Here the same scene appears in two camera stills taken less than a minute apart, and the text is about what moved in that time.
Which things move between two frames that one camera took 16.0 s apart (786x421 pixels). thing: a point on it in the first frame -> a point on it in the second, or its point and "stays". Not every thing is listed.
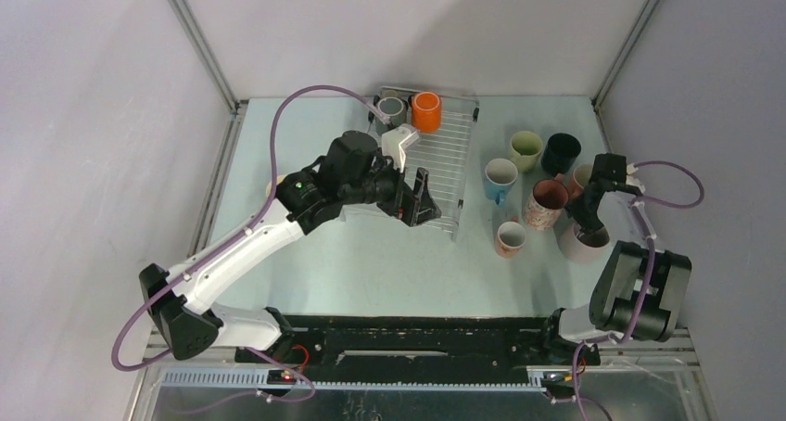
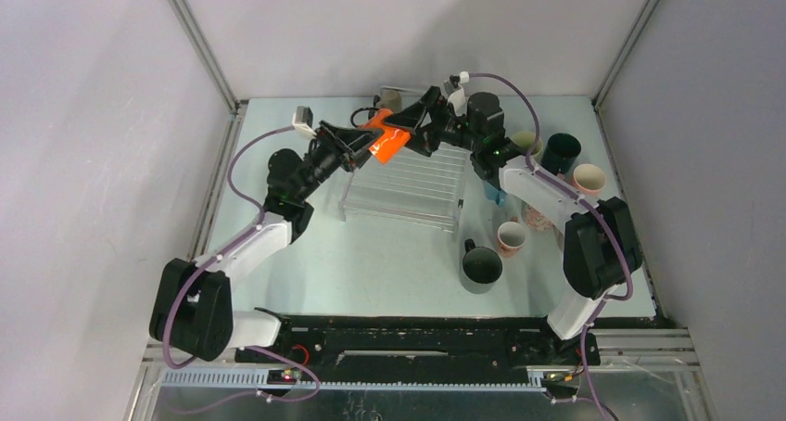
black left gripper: x=412 y=208 -> x=357 y=140
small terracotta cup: x=511 y=238 stays
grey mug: x=397 y=111 -> x=481 y=267
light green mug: x=525 y=149 stays
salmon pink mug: x=576 y=179 stays
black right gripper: x=575 y=208 -> x=409 y=118
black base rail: x=333 y=347 stays
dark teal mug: x=560 y=153 stays
